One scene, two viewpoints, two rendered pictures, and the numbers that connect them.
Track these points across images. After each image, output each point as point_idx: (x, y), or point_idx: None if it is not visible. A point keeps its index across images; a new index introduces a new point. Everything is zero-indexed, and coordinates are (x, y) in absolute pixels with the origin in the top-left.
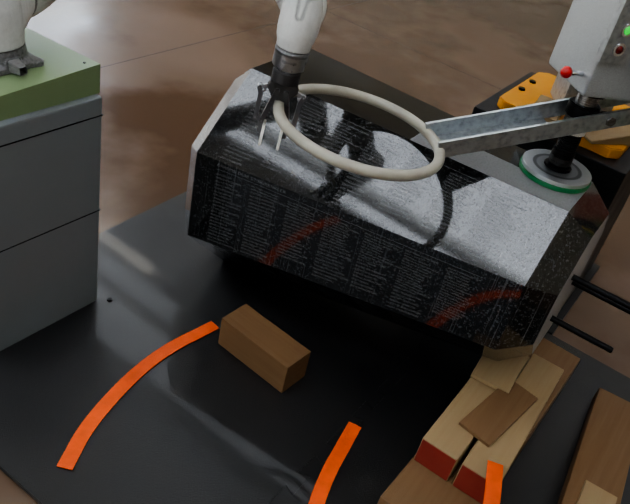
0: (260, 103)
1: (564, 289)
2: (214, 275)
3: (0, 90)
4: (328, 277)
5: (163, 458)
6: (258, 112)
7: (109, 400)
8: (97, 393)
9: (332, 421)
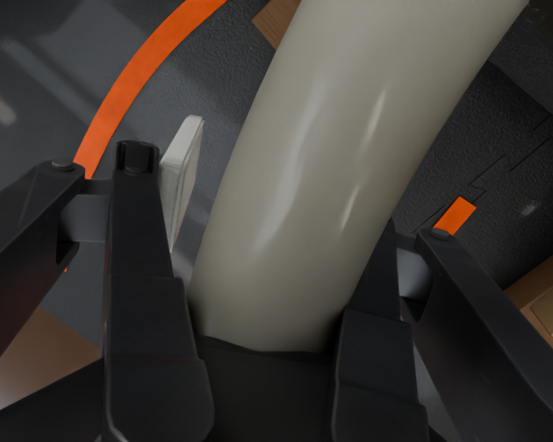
0: (10, 338)
1: None
2: None
3: None
4: (499, 63)
5: (177, 255)
6: (56, 276)
7: (86, 161)
8: (66, 145)
9: (432, 194)
